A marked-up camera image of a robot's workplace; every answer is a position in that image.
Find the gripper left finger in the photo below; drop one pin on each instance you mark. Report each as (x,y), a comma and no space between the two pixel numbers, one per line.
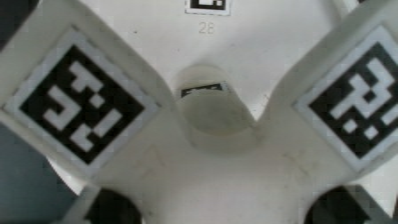
(101,207)

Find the white cylindrical table leg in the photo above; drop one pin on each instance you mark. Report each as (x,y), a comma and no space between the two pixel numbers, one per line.
(212,107)

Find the white cross-shaped table base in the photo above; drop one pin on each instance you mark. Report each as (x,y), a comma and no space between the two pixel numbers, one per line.
(80,100)

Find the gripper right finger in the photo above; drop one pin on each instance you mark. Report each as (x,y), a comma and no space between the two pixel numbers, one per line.
(345,206)

